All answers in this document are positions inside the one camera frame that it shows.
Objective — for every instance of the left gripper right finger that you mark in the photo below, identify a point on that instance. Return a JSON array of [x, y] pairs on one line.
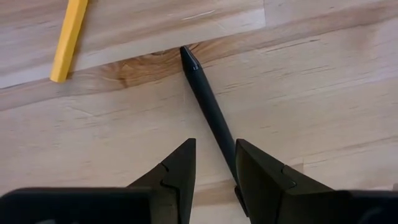
[[273, 193]]

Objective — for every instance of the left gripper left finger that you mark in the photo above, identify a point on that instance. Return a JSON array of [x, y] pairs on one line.
[[174, 193]]

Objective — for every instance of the thick black pen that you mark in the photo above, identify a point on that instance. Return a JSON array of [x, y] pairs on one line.
[[208, 102]]

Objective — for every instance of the yellow pencil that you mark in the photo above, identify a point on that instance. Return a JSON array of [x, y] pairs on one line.
[[68, 40]]

